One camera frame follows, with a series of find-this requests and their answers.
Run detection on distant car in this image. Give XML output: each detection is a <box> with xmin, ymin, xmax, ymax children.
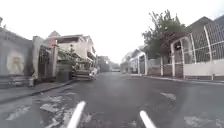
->
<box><xmin>111</xmin><ymin>67</ymin><xmax>121</xmax><ymax>73</ymax></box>

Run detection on distant trees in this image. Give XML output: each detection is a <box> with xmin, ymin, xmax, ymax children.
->
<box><xmin>97</xmin><ymin>55</ymin><xmax>113</xmax><ymax>73</ymax></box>

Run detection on parked vehicle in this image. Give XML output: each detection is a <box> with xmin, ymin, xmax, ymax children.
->
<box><xmin>71</xmin><ymin>63</ymin><xmax>100</xmax><ymax>82</ymax></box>

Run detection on grey asphalt road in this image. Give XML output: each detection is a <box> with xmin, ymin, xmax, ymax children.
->
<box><xmin>0</xmin><ymin>71</ymin><xmax>224</xmax><ymax>128</ymax></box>

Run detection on row of houses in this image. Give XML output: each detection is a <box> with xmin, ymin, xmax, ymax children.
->
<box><xmin>120</xmin><ymin>48</ymin><xmax>172</xmax><ymax>77</ymax></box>

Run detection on beige building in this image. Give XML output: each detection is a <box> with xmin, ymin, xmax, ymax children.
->
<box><xmin>43</xmin><ymin>30</ymin><xmax>100</xmax><ymax>73</ymax></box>

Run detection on small green tree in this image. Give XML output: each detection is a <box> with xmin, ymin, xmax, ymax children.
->
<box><xmin>56</xmin><ymin>44</ymin><xmax>83</xmax><ymax>83</ymax></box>

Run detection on large green tree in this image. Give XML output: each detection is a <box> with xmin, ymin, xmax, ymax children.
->
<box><xmin>141</xmin><ymin>9</ymin><xmax>188</xmax><ymax>60</ymax></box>

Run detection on robot's own part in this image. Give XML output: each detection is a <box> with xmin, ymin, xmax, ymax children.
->
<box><xmin>66</xmin><ymin>100</ymin><xmax>87</xmax><ymax>128</ymax></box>
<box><xmin>139</xmin><ymin>109</ymin><xmax>158</xmax><ymax>128</ymax></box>

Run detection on pale concrete pavement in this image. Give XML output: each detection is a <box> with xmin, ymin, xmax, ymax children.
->
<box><xmin>126</xmin><ymin>73</ymin><xmax>224</xmax><ymax>84</ymax></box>

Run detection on building with white fence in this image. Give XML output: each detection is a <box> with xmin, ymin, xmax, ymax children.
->
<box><xmin>169</xmin><ymin>14</ymin><xmax>224</xmax><ymax>82</ymax></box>

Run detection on grey concrete pavement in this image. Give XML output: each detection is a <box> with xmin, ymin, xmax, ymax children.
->
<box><xmin>0</xmin><ymin>79</ymin><xmax>80</xmax><ymax>104</ymax></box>

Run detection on grey wall with gate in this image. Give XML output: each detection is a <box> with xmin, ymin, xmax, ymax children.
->
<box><xmin>0</xmin><ymin>26</ymin><xmax>60</xmax><ymax>88</ymax></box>

